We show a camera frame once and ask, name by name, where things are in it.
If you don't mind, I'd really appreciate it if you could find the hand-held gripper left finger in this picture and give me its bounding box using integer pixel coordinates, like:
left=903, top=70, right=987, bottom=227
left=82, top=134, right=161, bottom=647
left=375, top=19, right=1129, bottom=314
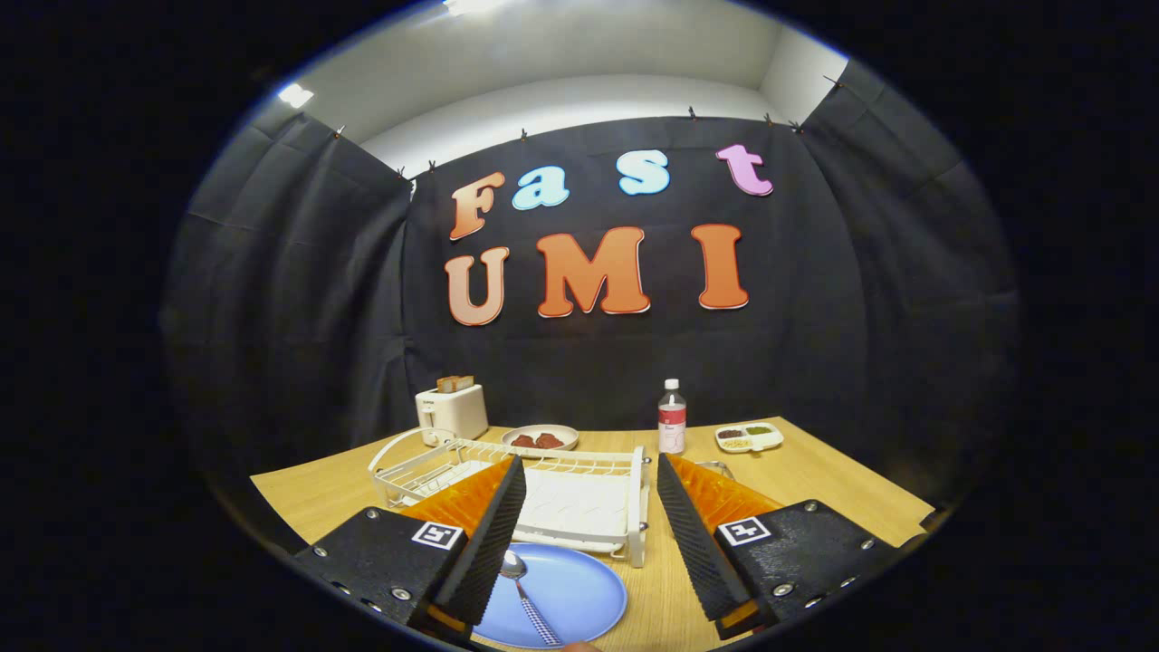
left=294, top=455, right=528, bottom=639

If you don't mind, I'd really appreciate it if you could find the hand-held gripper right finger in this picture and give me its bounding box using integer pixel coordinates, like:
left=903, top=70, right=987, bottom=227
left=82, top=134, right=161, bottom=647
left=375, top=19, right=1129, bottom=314
left=656, top=453, right=906, bottom=639

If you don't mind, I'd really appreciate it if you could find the spoon with checkered handle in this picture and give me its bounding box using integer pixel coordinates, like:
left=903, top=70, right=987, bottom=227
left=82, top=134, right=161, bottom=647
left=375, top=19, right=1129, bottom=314
left=500, top=550, right=562, bottom=647

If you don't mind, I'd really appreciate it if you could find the white wire dish rack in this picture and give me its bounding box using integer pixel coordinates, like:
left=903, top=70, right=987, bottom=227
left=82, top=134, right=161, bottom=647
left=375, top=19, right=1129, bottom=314
left=368, top=428, right=651, bottom=569

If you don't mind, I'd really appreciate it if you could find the blue plate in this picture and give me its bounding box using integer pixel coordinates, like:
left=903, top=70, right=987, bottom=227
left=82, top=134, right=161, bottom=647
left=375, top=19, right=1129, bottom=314
left=471, top=542, right=628, bottom=649

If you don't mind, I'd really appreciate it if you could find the small round white dish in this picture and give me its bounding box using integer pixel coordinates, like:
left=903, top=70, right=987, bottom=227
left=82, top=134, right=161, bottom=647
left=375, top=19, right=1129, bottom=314
left=501, top=424, right=580, bottom=453

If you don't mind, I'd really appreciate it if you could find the white divided condiment tray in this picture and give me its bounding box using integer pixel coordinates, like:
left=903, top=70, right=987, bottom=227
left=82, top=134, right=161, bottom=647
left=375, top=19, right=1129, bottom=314
left=714, top=422, right=785, bottom=454

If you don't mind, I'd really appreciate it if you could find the clear bottle red label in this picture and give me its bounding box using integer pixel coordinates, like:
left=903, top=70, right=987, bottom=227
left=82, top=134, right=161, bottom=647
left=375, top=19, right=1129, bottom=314
left=657, top=379, right=687, bottom=455

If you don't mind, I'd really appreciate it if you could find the white toaster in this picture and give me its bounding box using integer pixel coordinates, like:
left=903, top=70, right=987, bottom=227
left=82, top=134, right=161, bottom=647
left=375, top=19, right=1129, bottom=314
left=416, top=384, right=490, bottom=446

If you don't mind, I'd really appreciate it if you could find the black backdrop cloth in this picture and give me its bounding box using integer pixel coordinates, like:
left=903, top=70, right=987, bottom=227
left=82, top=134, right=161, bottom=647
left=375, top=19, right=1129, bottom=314
left=161, top=59, right=1022, bottom=544

